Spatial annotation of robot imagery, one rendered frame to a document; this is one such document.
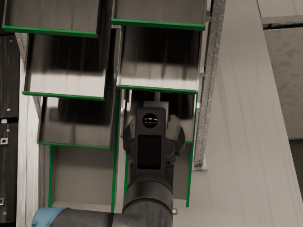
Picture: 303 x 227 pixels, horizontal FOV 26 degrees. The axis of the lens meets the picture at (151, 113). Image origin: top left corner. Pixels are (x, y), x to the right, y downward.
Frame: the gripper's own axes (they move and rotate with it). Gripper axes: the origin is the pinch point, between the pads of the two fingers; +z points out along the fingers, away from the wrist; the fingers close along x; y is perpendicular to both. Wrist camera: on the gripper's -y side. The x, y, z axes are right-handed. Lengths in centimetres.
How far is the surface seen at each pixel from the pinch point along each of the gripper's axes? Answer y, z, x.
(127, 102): 0.9, 5.4, -5.5
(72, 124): 3.8, 1.5, -15.3
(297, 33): 18, 74, 36
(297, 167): 89, 106, 50
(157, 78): -10.0, -4.4, 0.1
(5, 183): 25.6, 10.3, -32.1
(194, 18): -24.0, -11.6, 5.5
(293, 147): 85, 114, 49
